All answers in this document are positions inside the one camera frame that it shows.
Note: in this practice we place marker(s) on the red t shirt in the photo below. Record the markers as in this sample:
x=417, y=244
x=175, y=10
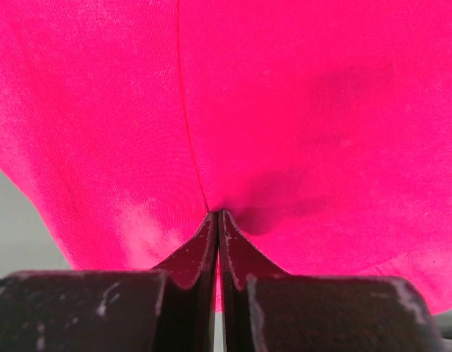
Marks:
x=324, y=127

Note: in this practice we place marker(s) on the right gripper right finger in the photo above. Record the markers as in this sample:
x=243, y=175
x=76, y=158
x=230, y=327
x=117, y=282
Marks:
x=268, y=309

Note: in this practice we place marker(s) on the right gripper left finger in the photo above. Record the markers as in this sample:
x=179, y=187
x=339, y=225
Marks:
x=167, y=308

